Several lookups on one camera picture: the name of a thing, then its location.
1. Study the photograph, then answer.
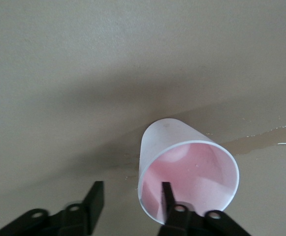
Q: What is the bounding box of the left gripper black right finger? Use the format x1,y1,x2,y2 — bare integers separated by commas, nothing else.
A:
157,181,252,236

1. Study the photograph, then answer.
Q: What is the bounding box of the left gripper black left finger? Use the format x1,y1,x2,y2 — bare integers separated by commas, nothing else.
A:
0,180,106,236

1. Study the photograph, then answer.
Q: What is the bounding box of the pink plastic cup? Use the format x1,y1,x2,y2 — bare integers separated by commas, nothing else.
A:
137,118,240,226

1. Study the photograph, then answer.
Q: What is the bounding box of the brown paper table cover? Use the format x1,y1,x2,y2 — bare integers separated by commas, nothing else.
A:
0,0,286,236

